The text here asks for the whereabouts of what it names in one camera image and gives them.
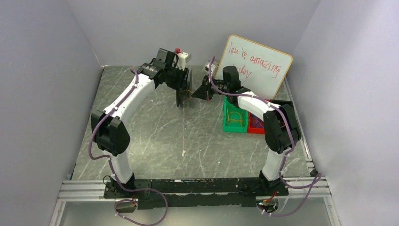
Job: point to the black plastic bin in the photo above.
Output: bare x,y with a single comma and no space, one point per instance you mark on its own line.
282,102

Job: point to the yellow framed whiteboard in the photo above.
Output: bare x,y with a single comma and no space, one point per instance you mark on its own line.
261,69

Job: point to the dark grey perforated spool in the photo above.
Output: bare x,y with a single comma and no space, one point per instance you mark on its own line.
184,93

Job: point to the green plastic bin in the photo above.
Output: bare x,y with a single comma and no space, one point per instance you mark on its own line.
234,119

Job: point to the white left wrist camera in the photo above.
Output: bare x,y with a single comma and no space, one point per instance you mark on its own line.
182,59

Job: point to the aluminium frame rail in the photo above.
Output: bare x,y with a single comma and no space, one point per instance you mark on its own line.
82,191

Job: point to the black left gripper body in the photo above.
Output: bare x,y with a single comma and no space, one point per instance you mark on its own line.
181,88

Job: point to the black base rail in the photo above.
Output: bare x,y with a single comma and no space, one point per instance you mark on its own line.
156,193

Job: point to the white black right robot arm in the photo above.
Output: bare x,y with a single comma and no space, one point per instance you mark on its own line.
281,130

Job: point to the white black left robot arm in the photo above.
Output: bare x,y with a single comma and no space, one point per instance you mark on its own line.
110,137

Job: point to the red plastic bin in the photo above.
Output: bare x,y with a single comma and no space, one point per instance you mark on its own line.
255,125

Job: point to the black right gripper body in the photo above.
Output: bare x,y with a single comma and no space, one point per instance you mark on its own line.
209,90

